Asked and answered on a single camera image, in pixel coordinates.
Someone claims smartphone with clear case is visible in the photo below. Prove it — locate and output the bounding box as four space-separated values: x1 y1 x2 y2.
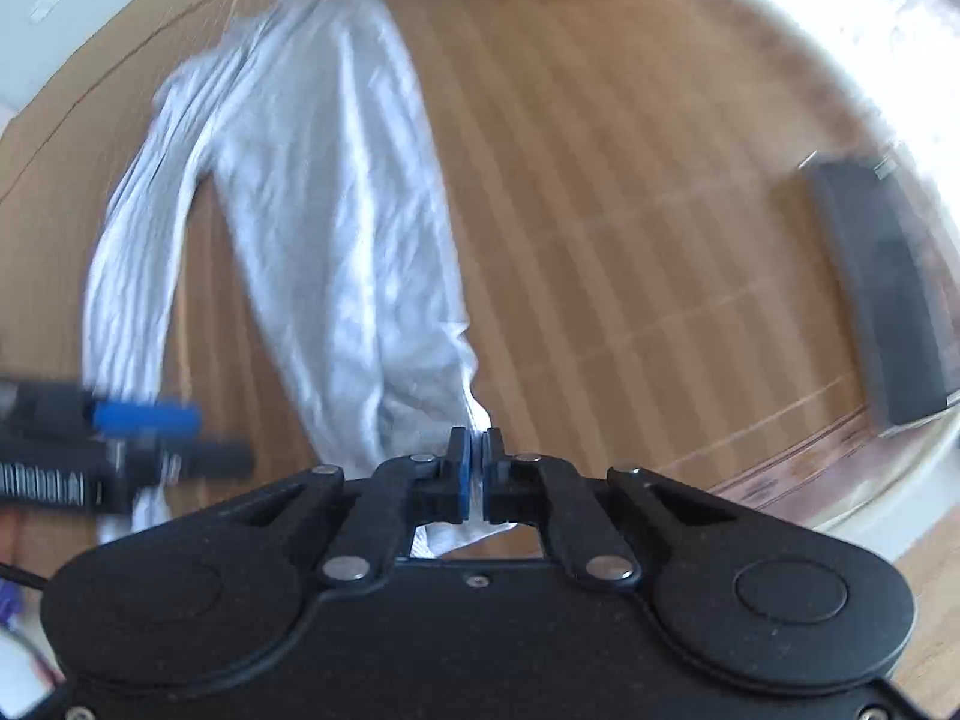
797 152 960 430

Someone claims light grey knit garment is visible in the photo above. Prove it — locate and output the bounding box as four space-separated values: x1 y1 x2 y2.
81 0 520 563

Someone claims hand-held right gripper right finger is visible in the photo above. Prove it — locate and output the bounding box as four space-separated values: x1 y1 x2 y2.
480 426 742 590

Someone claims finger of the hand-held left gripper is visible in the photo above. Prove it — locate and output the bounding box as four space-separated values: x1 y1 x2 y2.
105 439 257 482
91 397 205 437

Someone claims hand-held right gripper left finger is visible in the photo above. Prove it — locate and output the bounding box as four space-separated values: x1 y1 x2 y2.
216 426 475 588

